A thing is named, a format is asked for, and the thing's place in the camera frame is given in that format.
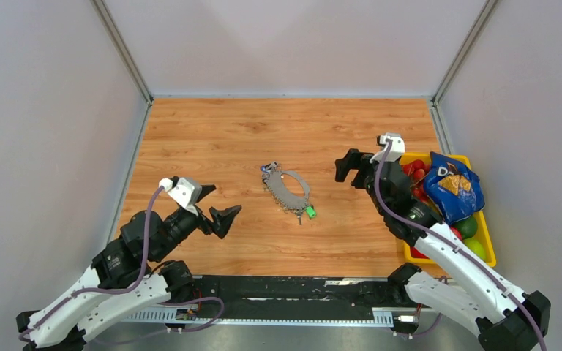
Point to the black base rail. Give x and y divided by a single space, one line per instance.
291 301

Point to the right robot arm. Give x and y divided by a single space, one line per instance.
501 315

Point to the red apple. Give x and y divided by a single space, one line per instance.
457 233

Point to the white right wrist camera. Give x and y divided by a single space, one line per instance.
392 148

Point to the yellow plastic bin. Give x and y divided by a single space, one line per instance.
482 234

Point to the red plastic fruit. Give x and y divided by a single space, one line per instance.
416 254

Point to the large metal key ring plate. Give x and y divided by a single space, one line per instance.
274 182

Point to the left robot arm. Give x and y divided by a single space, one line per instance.
132 272

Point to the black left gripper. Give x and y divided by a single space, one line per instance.
222 221

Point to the blue chips bag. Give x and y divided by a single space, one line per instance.
453 187

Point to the green lime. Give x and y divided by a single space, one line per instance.
467 227
476 247

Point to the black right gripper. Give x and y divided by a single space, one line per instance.
353 160

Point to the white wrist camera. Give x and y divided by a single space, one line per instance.
184 191
392 148

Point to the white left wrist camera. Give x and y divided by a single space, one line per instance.
184 191

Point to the red cherries bunch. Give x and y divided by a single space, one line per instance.
417 171

